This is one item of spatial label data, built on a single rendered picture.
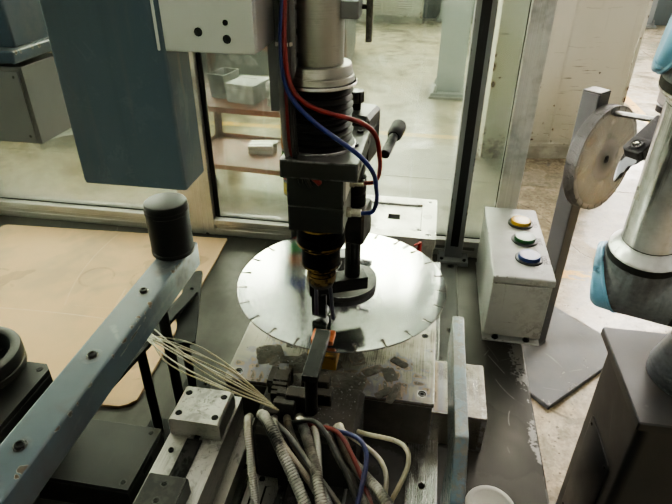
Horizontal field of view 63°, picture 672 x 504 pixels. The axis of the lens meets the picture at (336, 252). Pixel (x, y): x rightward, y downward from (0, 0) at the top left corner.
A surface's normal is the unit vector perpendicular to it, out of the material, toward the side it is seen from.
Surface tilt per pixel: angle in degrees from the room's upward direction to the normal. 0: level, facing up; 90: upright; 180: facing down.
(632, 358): 0
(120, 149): 90
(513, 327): 90
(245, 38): 90
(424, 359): 0
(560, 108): 90
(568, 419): 0
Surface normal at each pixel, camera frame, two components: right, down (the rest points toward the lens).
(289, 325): 0.00, -0.85
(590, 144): 0.58, 0.37
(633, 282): -0.54, 0.55
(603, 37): 0.02, 0.52
